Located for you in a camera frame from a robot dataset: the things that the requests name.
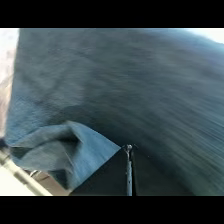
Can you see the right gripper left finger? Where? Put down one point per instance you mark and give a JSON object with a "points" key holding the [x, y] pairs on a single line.
{"points": [[110, 176]]}

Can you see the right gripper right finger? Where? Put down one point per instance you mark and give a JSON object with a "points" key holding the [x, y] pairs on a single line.
{"points": [[150, 180]]}

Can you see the dark blue garment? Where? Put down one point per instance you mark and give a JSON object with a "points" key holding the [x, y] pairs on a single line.
{"points": [[133, 83]]}

